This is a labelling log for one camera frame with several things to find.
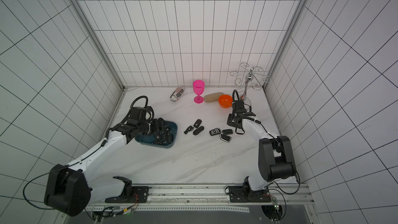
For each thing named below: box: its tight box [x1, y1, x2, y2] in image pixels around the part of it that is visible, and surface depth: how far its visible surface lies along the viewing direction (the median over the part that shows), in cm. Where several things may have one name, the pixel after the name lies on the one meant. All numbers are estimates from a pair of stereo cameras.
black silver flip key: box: [219, 133, 232, 143], surface depth 94 cm
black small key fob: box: [222, 129, 234, 135], surface depth 96 cm
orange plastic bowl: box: [218, 94, 233, 109], surface depth 109 cm
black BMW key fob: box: [209, 127, 222, 136], surface depth 96 cm
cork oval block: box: [203, 92, 225, 104], surface depth 112 cm
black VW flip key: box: [193, 119, 203, 129], surface depth 100 cm
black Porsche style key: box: [192, 126, 205, 136], surface depth 97 cm
